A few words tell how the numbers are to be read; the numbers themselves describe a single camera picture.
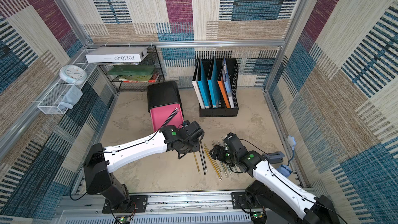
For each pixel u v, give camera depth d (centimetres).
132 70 100
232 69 103
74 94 70
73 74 75
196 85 85
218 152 72
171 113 92
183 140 56
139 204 73
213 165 85
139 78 100
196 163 87
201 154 89
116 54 79
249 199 65
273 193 59
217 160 70
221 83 85
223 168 83
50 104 69
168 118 91
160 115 92
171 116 91
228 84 85
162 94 116
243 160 58
